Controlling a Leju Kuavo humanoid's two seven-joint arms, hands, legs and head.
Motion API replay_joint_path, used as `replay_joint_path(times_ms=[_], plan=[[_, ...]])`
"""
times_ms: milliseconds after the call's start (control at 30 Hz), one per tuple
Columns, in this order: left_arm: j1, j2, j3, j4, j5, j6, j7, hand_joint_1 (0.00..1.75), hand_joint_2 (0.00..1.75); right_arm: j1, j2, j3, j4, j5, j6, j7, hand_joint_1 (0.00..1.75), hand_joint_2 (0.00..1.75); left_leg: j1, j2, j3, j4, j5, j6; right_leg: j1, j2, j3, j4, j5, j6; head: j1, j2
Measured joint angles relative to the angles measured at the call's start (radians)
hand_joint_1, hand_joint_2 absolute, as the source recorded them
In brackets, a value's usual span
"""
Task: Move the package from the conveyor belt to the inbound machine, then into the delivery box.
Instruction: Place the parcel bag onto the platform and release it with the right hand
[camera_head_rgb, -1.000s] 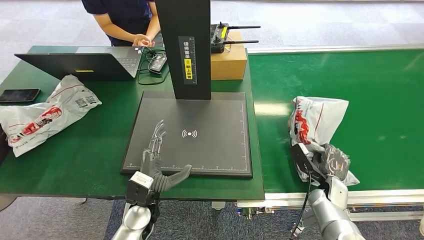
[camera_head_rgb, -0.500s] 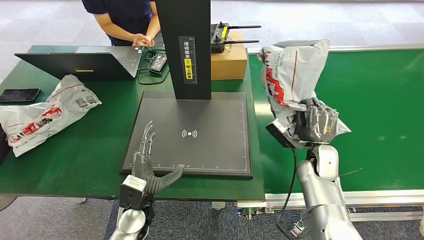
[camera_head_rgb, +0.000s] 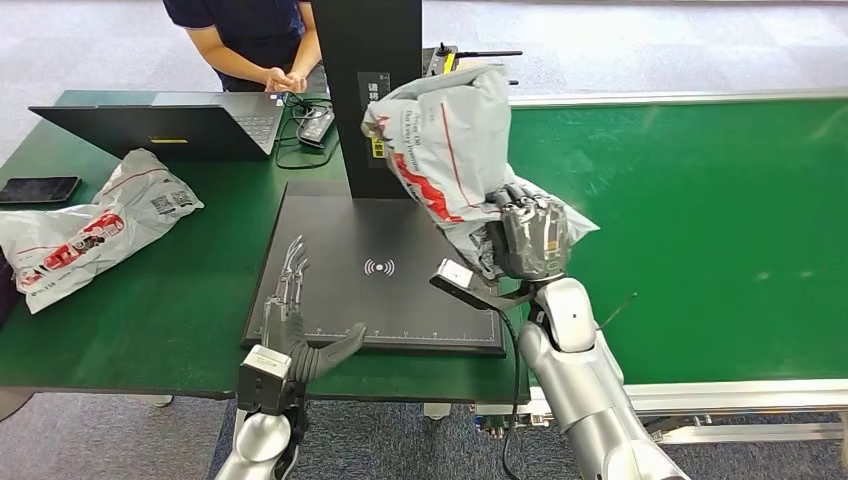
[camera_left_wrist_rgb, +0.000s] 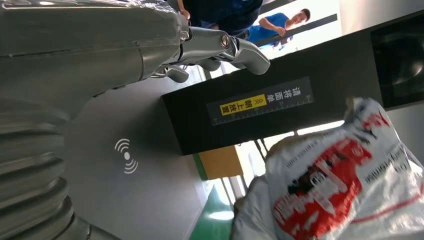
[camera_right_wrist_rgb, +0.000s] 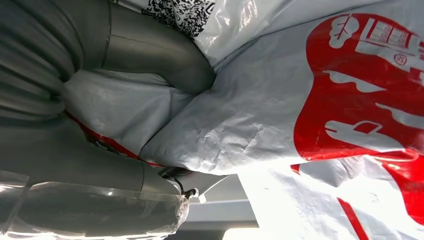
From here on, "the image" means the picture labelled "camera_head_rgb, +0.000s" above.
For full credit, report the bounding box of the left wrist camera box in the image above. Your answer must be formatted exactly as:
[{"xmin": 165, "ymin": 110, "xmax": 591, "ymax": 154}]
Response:
[{"xmin": 237, "ymin": 344, "xmax": 296, "ymax": 417}]

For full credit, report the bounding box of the black scanner column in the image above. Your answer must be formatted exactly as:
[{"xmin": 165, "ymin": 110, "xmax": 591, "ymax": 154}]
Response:
[{"xmin": 311, "ymin": 0, "xmax": 425, "ymax": 201}]

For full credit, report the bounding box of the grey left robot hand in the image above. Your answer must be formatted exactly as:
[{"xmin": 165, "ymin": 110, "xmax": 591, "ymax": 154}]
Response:
[{"xmin": 261, "ymin": 235, "xmax": 368, "ymax": 384}]

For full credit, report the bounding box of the black scanner cable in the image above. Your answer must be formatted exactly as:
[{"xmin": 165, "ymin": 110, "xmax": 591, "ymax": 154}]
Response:
[{"xmin": 274, "ymin": 92, "xmax": 343, "ymax": 171}]

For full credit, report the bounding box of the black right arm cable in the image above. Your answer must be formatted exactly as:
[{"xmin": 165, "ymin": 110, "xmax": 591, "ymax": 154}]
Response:
[{"xmin": 495, "ymin": 307, "xmax": 526, "ymax": 480}]

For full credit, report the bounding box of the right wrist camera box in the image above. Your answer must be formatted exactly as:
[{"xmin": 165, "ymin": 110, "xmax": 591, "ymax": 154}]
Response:
[{"xmin": 428, "ymin": 258, "xmax": 533, "ymax": 314}]

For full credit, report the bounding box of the dark grey laptop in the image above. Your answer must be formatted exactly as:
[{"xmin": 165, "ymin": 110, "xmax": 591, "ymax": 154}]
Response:
[{"xmin": 28, "ymin": 91, "xmax": 287, "ymax": 163}]

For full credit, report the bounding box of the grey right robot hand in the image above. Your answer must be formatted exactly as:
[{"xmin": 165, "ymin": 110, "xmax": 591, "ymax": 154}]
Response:
[{"xmin": 486, "ymin": 184, "xmax": 572, "ymax": 283}]

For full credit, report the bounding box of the person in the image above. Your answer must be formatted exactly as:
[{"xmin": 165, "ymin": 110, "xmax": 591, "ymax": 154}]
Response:
[{"xmin": 162, "ymin": 0, "xmax": 330, "ymax": 95}]

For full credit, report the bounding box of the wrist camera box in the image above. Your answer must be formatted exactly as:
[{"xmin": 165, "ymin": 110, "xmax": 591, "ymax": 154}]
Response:
[
  {"xmin": 237, "ymin": 344, "xmax": 296, "ymax": 417},
  {"xmin": 428, "ymin": 258, "xmax": 533, "ymax": 314}
]

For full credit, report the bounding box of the black remote controller with antennas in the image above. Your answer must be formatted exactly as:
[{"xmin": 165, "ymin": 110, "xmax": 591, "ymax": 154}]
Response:
[{"xmin": 421, "ymin": 42, "xmax": 525, "ymax": 88}]

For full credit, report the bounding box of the grey poly mailer package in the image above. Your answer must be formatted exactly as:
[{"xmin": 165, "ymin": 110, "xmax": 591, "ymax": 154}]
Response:
[
  {"xmin": 360, "ymin": 64, "xmax": 602, "ymax": 284},
  {"xmin": 0, "ymin": 148, "xmax": 205, "ymax": 315}
]

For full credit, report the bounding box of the black smartphone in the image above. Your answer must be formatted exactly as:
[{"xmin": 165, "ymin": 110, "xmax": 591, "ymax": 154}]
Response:
[{"xmin": 0, "ymin": 175, "xmax": 83, "ymax": 206}]

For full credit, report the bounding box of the dark scanner base plate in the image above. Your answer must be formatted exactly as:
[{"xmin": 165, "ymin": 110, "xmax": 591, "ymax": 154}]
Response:
[{"xmin": 241, "ymin": 181, "xmax": 509, "ymax": 359}]

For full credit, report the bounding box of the green conveyor belt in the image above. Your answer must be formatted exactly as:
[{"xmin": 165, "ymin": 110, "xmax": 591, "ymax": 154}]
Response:
[{"xmin": 472, "ymin": 89, "xmax": 848, "ymax": 446}]

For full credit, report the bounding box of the green table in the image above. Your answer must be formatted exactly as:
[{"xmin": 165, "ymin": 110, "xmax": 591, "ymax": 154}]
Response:
[{"xmin": 0, "ymin": 89, "xmax": 532, "ymax": 404}]

